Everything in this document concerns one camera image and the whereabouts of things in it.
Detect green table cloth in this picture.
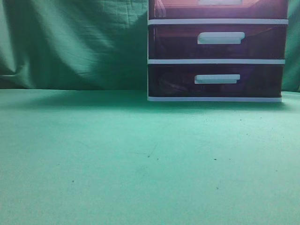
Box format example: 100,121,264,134
0,90,300,225

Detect green backdrop cloth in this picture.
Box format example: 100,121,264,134
0,0,300,92

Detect white plastic drawer cabinet frame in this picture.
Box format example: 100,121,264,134
147,15,288,102

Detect translucent purple drawer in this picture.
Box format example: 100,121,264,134
148,64,283,98
149,24,287,60
148,0,288,20

